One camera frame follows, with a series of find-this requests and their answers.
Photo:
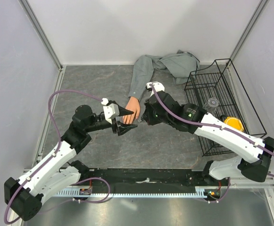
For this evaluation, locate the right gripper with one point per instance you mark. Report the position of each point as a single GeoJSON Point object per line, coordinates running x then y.
{"type": "Point", "coordinates": [147, 115]}

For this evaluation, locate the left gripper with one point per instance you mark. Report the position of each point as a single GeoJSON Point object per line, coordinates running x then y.
{"type": "Point", "coordinates": [121, 128]}

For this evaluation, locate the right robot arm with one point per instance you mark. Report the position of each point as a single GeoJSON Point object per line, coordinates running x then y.
{"type": "Point", "coordinates": [253, 154]}

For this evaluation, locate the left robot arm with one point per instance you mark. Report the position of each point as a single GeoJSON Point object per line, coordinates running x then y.
{"type": "Point", "coordinates": [26, 195]}

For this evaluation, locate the mannequin hand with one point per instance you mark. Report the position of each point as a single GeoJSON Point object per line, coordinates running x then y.
{"type": "Point", "coordinates": [134, 106]}

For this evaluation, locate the grey shirt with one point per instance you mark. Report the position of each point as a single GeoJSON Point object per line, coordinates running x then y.
{"type": "Point", "coordinates": [179, 65]}

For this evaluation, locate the clear plastic jar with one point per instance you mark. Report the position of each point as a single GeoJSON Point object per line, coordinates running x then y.
{"type": "Point", "coordinates": [211, 105]}

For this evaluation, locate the yellow lidded container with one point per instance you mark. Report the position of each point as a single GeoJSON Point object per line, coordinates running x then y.
{"type": "Point", "coordinates": [233, 122]}

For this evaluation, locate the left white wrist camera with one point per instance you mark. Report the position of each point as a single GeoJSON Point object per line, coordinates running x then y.
{"type": "Point", "coordinates": [110, 109]}

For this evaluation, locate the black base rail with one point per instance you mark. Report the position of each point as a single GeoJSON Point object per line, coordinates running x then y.
{"type": "Point", "coordinates": [149, 181]}

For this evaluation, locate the black wire rack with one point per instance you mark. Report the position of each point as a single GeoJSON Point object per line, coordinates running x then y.
{"type": "Point", "coordinates": [220, 80]}

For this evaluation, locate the grey slotted cable duct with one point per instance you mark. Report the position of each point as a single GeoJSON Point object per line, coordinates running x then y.
{"type": "Point", "coordinates": [78, 193]}

